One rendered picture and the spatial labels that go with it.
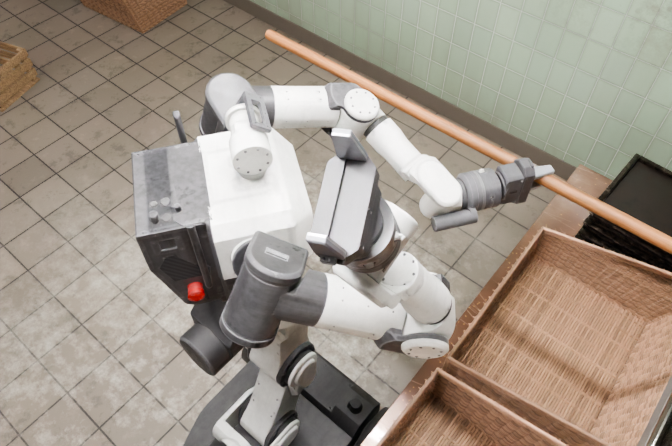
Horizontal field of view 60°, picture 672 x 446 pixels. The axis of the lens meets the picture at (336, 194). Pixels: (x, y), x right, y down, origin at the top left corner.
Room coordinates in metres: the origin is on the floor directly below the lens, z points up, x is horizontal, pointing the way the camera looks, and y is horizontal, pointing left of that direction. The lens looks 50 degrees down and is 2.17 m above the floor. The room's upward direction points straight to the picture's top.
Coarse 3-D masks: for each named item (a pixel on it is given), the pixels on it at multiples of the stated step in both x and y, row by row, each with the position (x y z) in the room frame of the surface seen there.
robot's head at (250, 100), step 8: (240, 96) 0.76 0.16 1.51; (248, 96) 0.75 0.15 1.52; (256, 96) 0.76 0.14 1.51; (240, 104) 0.74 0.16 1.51; (248, 104) 0.73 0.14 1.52; (256, 104) 0.75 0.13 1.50; (264, 104) 0.75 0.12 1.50; (248, 112) 0.71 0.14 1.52; (264, 112) 0.73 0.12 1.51; (264, 120) 0.71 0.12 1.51; (256, 128) 0.68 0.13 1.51; (264, 128) 0.68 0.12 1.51
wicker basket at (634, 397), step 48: (576, 240) 0.99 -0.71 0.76; (528, 288) 0.93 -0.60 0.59; (576, 288) 0.93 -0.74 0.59; (624, 288) 0.88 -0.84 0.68; (480, 336) 0.77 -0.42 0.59; (528, 336) 0.77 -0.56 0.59; (576, 336) 0.77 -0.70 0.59; (624, 336) 0.77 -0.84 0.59; (480, 384) 0.57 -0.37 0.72; (528, 384) 0.62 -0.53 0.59; (624, 384) 0.61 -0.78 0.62; (576, 432) 0.43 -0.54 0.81; (624, 432) 0.45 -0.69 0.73
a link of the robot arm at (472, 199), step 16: (464, 176) 0.83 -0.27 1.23; (464, 192) 0.79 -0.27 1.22; (480, 192) 0.79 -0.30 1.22; (432, 208) 0.77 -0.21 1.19; (448, 208) 0.76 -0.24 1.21; (464, 208) 0.79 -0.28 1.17; (480, 208) 0.78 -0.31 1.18; (432, 224) 0.75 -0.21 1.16; (448, 224) 0.74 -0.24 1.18; (464, 224) 0.74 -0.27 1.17
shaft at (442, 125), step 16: (272, 32) 1.39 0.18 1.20; (288, 48) 1.33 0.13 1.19; (304, 48) 1.31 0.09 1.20; (320, 64) 1.26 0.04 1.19; (336, 64) 1.24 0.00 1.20; (352, 80) 1.19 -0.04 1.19; (368, 80) 1.18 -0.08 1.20; (384, 96) 1.12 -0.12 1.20; (416, 112) 1.06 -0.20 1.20; (448, 128) 1.00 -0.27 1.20; (480, 144) 0.95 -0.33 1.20; (496, 160) 0.91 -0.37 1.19; (512, 160) 0.90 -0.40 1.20; (560, 192) 0.81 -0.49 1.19; (576, 192) 0.80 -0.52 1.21; (592, 208) 0.77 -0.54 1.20; (608, 208) 0.76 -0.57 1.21; (624, 224) 0.72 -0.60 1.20; (640, 224) 0.72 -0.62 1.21; (656, 240) 0.68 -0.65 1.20
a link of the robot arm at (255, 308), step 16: (240, 272) 0.49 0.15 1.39; (320, 272) 0.51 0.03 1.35; (240, 288) 0.46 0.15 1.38; (256, 288) 0.45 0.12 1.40; (272, 288) 0.45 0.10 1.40; (288, 288) 0.46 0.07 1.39; (304, 288) 0.47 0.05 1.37; (320, 288) 0.47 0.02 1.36; (240, 304) 0.45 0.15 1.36; (256, 304) 0.44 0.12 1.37; (272, 304) 0.44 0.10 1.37; (288, 304) 0.44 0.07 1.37; (304, 304) 0.45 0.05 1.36; (320, 304) 0.45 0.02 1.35; (240, 320) 0.43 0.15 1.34; (256, 320) 0.43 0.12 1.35; (272, 320) 0.43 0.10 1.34; (288, 320) 0.44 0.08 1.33; (304, 320) 0.44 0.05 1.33; (256, 336) 0.41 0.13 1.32
